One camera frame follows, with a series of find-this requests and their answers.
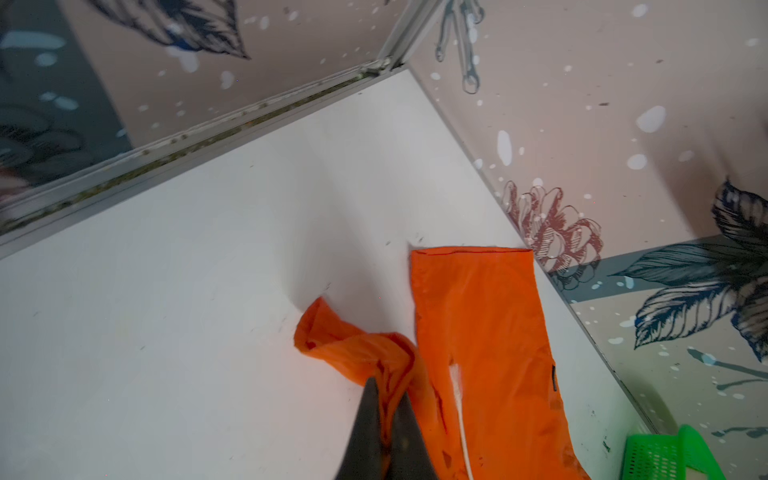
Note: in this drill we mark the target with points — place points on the green plastic basket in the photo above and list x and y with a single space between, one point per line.
684 455

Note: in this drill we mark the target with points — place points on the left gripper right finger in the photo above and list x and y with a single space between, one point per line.
409 458

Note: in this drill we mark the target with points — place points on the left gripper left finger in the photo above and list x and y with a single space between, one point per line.
363 457

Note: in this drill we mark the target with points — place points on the orange shorts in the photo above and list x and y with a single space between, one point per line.
479 373

